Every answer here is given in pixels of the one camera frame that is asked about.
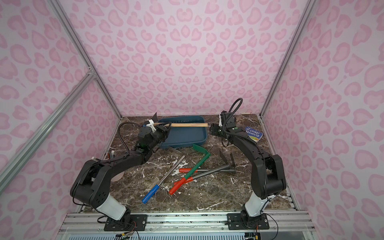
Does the blue treehouse paperback book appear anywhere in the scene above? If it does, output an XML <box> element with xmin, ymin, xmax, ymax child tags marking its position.
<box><xmin>245</xmin><ymin>127</ymin><xmax>264</xmax><ymax>143</ymax></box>

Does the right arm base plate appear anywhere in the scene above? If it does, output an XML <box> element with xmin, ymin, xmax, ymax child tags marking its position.
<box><xmin>226</xmin><ymin>211</ymin><xmax>270</xmax><ymax>230</ymax></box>

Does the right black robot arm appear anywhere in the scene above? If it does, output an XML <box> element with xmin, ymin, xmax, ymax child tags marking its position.
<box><xmin>210</xmin><ymin>124</ymin><xmax>287</xmax><ymax>218</ymax></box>

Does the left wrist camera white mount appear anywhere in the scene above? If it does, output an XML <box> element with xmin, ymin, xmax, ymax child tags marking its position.
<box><xmin>146</xmin><ymin>119</ymin><xmax>156</xmax><ymax>133</ymax></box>

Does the pink pen holder cup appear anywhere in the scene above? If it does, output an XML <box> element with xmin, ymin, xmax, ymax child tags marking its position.
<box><xmin>111</xmin><ymin>172</ymin><xmax>124</xmax><ymax>182</ymax></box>

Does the chrome tool with blue grip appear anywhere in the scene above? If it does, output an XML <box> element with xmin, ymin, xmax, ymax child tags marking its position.
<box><xmin>142</xmin><ymin>155</ymin><xmax>185</xmax><ymax>204</ymax></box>

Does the aluminium front rail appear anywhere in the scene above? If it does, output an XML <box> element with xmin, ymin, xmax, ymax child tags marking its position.
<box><xmin>56</xmin><ymin>210</ymin><xmax>319</xmax><ymax>240</ymax></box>

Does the green hoe with red grip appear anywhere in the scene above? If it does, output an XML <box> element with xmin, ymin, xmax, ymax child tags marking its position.
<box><xmin>169</xmin><ymin>144</ymin><xmax>211</xmax><ymax>195</ymax></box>

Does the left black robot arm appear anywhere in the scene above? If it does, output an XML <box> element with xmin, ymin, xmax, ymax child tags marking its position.
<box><xmin>70</xmin><ymin>122</ymin><xmax>172</xmax><ymax>221</ymax></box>

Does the black shovel with red grip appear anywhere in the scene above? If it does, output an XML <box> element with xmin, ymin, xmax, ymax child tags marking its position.
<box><xmin>179</xmin><ymin>151</ymin><xmax>236</xmax><ymax>174</ymax></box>

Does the wooden handled small hoe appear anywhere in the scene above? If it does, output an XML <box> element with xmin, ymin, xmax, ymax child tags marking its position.
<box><xmin>140</xmin><ymin>121</ymin><xmax>210</xmax><ymax>128</ymax></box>

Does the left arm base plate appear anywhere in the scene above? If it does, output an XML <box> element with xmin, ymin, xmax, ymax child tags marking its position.
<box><xmin>104</xmin><ymin>214</ymin><xmax>148</xmax><ymax>232</ymax></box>

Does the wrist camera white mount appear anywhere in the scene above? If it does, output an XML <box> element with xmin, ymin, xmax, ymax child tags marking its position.
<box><xmin>146</xmin><ymin>119</ymin><xmax>156</xmax><ymax>133</ymax></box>
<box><xmin>219</xmin><ymin>113</ymin><xmax>227</xmax><ymax>127</ymax></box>

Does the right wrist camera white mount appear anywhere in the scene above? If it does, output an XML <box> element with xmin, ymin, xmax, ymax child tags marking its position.
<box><xmin>219</xmin><ymin>113</ymin><xmax>227</xmax><ymax>127</ymax></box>

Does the teal plastic storage box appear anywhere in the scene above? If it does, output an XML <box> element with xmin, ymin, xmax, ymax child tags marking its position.
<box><xmin>159</xmin><ymin>116</ymin><xmax>208</xmax><ymax>149</ymax></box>

